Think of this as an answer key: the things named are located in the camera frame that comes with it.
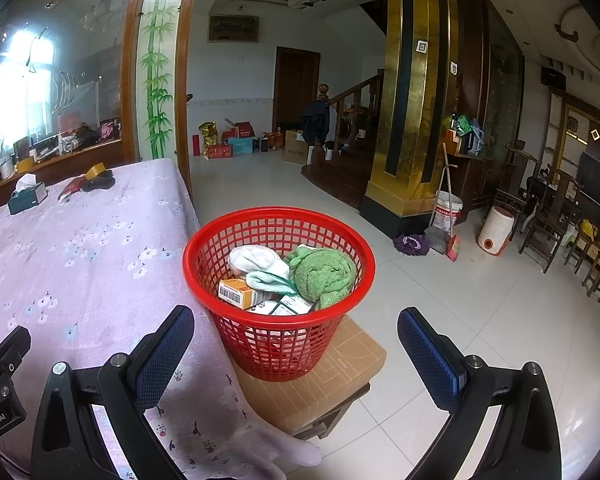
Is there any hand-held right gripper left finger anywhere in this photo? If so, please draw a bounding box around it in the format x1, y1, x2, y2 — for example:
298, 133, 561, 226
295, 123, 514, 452
30, 305, 196, 480

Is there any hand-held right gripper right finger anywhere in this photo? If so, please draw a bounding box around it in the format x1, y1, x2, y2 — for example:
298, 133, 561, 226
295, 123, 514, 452
397, 307, 563, 480

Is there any orange medicine box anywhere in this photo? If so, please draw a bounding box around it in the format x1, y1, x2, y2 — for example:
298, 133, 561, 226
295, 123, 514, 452
218, 278, 274, 310

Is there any red plastic mesh basket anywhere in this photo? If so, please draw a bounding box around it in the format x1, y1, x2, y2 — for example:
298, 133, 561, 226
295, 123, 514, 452
182, 206, 376, 384

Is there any green towel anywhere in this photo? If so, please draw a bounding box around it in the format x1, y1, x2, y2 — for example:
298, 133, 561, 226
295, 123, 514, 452
284, 244, 359, 312

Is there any clear plastic bag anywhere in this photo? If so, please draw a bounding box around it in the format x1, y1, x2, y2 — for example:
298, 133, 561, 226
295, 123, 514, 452
227, 245, 291, 281

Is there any white paper box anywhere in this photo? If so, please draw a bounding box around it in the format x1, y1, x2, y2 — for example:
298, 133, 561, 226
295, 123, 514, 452
269, 294, 317, 317

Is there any brown cardboard box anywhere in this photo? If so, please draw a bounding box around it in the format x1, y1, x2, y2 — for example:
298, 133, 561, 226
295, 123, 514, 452
230, 312, 387, 437

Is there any purple mop head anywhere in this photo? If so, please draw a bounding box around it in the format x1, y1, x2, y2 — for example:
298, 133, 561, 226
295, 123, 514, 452
392, 233, 430, 254

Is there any wooden stool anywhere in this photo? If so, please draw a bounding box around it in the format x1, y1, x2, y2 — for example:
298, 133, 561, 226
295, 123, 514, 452
289, 381, 372, 442

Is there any broom with dustpan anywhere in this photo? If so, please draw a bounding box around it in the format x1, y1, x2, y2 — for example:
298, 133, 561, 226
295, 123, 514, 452
424, 142, 462, 262

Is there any floral pink tablecloth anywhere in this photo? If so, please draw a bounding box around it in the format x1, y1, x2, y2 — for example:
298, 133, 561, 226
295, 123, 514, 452
0, 158, 322, 480

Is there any white cylinder heater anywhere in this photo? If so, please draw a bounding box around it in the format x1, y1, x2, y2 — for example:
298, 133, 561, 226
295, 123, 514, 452
476, 205, 515, 257

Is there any white bucket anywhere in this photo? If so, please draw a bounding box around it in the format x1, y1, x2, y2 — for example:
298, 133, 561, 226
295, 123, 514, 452
432, 190, 465, 234

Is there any dark wooden chair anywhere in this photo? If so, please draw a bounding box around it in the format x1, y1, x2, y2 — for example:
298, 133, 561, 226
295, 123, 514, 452
519, 167, 584, 274
494, 144, 542, 222

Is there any black pouch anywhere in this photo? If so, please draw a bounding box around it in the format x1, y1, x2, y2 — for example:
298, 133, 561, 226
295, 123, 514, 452
82, 170, 116, 192

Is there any red envelope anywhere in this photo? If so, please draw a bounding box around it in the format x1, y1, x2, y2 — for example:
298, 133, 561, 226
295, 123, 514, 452
58, 175, 87, 205

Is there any teal tissue box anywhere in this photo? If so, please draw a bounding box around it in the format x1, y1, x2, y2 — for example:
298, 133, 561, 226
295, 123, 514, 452
7, 173, 49, 216

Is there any gold bag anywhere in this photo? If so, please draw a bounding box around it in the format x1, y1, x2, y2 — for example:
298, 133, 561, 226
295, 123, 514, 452
198, 120, 220, 154

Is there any open cardboard box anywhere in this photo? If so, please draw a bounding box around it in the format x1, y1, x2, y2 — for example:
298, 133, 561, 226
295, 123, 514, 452
283, 129, 312, 165

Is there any dark jacket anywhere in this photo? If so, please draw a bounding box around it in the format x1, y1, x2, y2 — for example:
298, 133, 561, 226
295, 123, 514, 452
300, 99, 331, 144

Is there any wooden stair railing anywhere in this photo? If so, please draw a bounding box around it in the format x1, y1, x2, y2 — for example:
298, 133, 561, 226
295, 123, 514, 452
314, 69, 386, 171

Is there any gold pillar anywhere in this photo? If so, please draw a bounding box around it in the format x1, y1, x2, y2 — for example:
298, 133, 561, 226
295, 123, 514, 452
359, 0, 462, 232

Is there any dark wooden door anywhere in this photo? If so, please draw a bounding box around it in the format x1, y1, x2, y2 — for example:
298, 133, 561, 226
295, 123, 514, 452
272, 46, 321, 137

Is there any wooden framed glass partition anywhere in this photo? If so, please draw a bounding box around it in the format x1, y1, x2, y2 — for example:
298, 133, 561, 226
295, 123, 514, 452
0, 0, 201, 221

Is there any bamboo wall decal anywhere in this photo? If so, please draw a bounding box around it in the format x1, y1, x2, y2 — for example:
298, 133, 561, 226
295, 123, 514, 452
138, 0, 175, 161

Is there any black wall speaker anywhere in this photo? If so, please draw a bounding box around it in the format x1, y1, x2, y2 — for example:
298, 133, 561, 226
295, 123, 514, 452
539, 65, 567, 87

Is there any framed wall picture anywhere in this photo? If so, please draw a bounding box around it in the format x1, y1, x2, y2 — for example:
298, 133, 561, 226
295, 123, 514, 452
208, 14, 260, 44

